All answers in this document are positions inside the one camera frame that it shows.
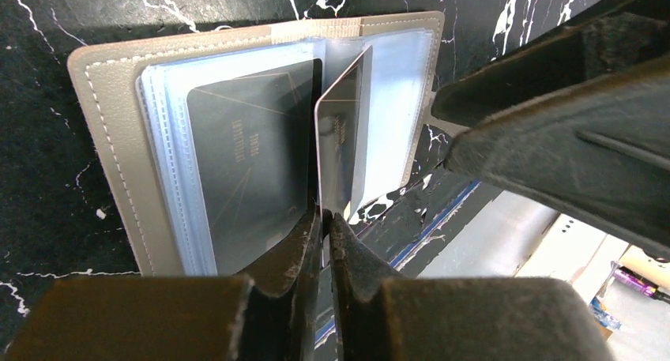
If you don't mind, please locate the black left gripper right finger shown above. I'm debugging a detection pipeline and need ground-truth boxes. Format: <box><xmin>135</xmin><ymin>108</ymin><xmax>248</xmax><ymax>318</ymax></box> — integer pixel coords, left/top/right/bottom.
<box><xmin>328</xmin><ymin>214</ymin><xmax>612</xmax><ymax>360</ymax></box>

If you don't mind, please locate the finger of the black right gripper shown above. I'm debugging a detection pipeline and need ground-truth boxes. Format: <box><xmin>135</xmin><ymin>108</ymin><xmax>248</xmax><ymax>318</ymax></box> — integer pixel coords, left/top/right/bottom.
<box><xmin>431</xmin><ymin>3</ymin><xmax>669</xmax><ymax>127</ymax></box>
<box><xmin>445</xmin><ymin>56</ymin><xmax>669</xmax><ymax>258</ymax></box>

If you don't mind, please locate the black VIP credit card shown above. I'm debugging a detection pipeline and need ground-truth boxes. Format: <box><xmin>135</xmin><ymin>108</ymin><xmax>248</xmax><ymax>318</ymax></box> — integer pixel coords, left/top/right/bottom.
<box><xmin>187</xmin><ymin>58</ymin><xmax>322</xmax><ymax>275</ymax></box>

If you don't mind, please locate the dark rose-edged credit card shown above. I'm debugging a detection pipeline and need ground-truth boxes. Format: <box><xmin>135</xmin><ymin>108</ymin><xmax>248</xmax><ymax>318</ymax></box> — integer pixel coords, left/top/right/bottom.
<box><xmin>314</xmin><ymin>46</ymin><xmax>373</xmax><ymax>219</ymax></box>

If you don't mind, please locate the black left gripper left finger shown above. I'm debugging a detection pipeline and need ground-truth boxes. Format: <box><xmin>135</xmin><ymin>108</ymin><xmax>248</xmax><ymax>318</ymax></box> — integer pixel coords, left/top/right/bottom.
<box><xmin>5</xmin><ymin>209</ymin><xmax>322</xmax><ymax>360</ymax></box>

